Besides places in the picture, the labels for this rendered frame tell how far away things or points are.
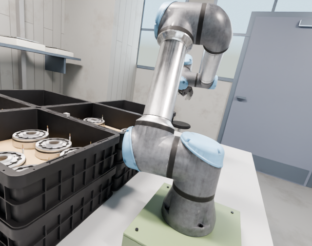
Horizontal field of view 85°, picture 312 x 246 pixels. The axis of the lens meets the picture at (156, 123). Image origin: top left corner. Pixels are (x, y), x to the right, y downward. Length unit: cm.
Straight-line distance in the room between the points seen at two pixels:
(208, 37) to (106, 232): 63
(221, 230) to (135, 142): 33
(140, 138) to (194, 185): 18
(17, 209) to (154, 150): 29
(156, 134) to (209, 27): 35
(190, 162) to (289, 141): 264
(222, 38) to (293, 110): 240
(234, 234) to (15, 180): 51
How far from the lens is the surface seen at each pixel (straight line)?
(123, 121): 89
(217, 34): 61
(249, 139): 294
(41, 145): 64
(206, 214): 50
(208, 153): 41
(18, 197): 41
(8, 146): 74
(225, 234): 56
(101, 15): 300
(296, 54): 295
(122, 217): 60
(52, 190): 44
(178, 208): 49
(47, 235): 50
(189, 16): 60
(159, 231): 50
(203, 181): 44
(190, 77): 94
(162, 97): 48
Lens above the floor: 112
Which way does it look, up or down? 15 degrees down
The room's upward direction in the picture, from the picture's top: 10 degrees clockwise
